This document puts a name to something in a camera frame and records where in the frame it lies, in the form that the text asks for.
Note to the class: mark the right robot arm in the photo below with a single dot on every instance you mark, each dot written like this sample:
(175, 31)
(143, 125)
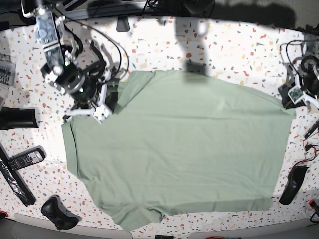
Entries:
(60, 44)

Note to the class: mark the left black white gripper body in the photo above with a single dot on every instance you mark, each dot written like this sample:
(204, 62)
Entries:
(304, 89)

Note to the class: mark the light green T-shirt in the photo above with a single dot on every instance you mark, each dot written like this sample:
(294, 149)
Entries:
(180, 143)

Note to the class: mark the black curved handheld device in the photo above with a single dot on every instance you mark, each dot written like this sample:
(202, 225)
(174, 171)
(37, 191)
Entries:
(295, 180)

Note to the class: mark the black cylindrical tube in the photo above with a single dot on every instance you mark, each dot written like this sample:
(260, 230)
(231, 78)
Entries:
(15, 118)

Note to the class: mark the black game controller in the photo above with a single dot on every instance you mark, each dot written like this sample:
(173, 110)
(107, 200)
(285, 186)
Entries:
(53, 212)

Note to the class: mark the clear plastic parts box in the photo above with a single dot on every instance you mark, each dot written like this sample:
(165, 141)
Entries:
(7, 71)

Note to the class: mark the grey monitor stand base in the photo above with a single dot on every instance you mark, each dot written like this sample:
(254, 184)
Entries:
(122, 24)

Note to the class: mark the small red clip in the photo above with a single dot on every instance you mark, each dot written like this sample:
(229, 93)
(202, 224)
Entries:
(312, 203)

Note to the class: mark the black probe with cable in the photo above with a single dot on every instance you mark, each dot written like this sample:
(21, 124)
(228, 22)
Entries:
(311, 130)

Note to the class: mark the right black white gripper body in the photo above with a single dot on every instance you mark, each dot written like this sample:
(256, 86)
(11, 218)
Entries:
(87, 87)

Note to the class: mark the long black flat bar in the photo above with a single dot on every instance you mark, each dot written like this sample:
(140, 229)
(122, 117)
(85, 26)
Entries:
(15, 181)

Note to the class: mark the black TV remote control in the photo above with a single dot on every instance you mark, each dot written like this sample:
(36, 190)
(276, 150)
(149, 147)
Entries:
(27, 158)

